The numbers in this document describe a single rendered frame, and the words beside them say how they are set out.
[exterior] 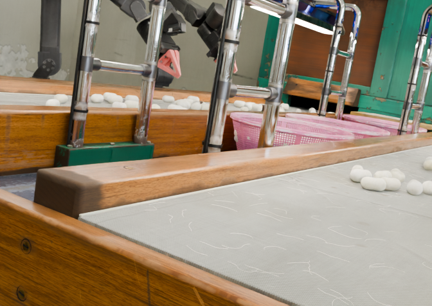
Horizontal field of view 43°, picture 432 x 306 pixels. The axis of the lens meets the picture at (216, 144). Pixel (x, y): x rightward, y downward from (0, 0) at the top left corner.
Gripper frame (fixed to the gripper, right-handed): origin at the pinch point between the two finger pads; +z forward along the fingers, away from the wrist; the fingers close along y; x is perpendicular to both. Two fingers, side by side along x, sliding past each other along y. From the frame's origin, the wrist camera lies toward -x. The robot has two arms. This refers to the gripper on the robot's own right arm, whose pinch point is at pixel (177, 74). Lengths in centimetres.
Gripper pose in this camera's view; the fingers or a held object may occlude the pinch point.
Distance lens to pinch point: 161.5
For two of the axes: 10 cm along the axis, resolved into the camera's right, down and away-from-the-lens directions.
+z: 5.3, 8.0, -2.9
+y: 5.2, -0.3, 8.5
